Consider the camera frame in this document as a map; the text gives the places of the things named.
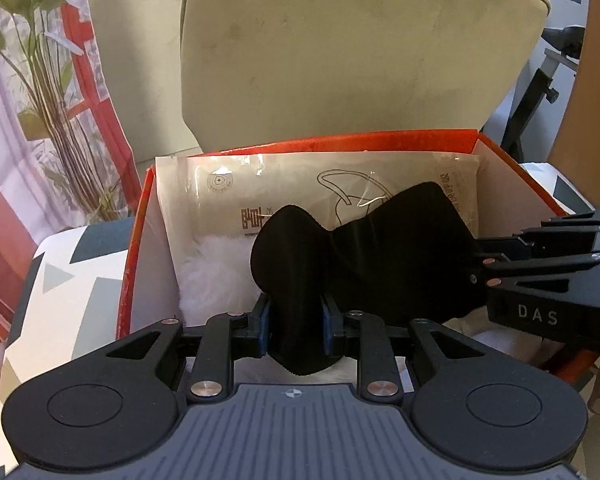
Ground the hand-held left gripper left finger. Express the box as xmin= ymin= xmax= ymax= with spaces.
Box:
xmin=105 ymin=292 xmax=273 ymax=403

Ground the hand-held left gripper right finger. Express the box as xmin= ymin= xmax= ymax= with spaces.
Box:
xmin=320 ymin=294 xmax=491 ymax=403

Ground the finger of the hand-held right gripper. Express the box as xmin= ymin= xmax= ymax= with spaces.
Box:
xmin=469 ymin=237 xmax=600 ymax=289
xmin=519 ymin=209 xmax=600 ymax=256

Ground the white fluffy ball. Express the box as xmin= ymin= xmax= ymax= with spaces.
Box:
xmin=177 ymin=237 xmax=267 ymax=322

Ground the black eye mask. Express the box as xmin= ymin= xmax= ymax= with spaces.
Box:
xmin=250 ymin=181 xmax=486 ymax=376

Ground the red strawberry print box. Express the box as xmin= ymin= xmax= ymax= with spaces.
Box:
xmin=116 ymin=130 xmax=598 ymax=386

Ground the white packet with line drawing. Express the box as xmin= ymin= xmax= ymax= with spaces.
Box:
xmin=155 ymin=152 xmax=481 ymax=288

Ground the black exercise bike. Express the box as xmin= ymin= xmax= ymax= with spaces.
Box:
xmin=500 ymin=25 xmax=588 ymax=162

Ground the beige armchair with yellow top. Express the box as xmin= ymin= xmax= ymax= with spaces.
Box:
xmin=180 ymin=0 xmax=551 ymax=157

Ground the printed plant backdrop cloth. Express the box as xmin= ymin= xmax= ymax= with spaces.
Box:
xmin=0 ymin=0 xmax=146 ymax=480

